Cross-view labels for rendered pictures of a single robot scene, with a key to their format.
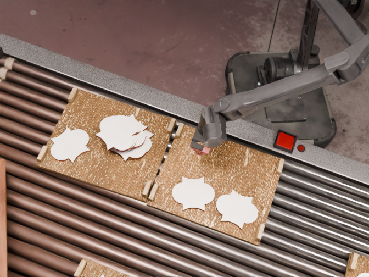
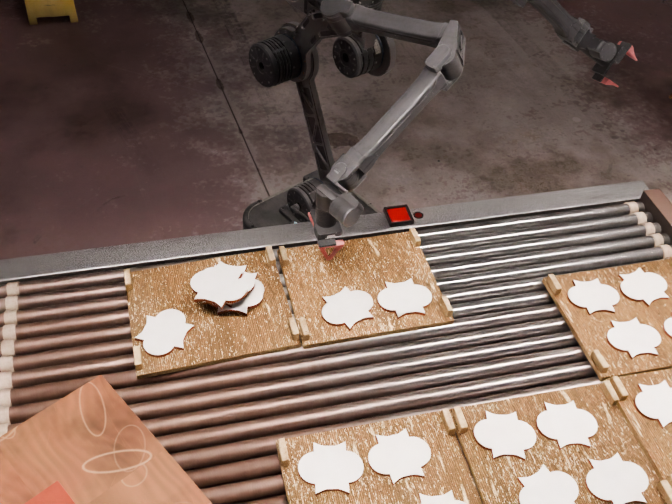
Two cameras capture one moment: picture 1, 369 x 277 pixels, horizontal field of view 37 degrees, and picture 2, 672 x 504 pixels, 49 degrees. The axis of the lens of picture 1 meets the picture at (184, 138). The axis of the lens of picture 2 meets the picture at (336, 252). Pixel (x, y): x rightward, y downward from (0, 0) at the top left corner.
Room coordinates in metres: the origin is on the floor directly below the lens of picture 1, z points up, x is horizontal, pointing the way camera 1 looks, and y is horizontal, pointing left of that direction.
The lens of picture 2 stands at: (-0.31, 0.58, 2.43)
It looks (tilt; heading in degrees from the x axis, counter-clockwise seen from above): 45 degrees down; 332
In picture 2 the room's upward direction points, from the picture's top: 4 degrees clockwise
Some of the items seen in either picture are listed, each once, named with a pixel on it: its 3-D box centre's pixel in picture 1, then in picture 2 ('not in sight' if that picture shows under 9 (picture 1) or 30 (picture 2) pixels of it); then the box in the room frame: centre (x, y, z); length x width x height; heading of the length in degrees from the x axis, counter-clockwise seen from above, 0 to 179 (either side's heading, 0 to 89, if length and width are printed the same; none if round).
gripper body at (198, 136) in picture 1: (207, 126); (326, 215); (0.96, -0.07, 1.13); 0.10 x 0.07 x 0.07; 169
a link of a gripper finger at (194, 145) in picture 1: (201, 145); (328, 243); (0.92, -0.06, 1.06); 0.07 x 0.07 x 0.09; 79
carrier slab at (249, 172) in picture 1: (217, 182); (362, 285); (0.86, -0.14, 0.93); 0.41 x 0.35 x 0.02; 79
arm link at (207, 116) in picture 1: (209, 118); (328, 198); (0.95, -0.07, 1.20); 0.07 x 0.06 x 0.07; 15
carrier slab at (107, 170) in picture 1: (108, 142); (209, 308); (0.94, 0.27, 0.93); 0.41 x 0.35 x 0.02; 81
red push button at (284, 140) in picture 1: (285, 141); (398, 216); (1.08, -0.38, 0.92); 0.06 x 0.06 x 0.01; 78
